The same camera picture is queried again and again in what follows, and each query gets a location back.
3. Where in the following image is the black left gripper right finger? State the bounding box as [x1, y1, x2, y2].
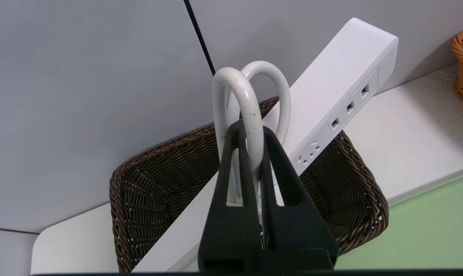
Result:
[260, 126, 339, 269]

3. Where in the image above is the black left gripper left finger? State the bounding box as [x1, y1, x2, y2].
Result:
[198, 121, 263, 271]

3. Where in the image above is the white power strip with cable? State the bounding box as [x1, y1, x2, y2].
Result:
[134, 17, 399, 273]

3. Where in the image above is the dark brown wicker basket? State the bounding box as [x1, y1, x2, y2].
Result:
[110, 98, 389, 273]

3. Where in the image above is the light green plastic tray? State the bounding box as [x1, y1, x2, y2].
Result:
[335, 171, 463, 270]

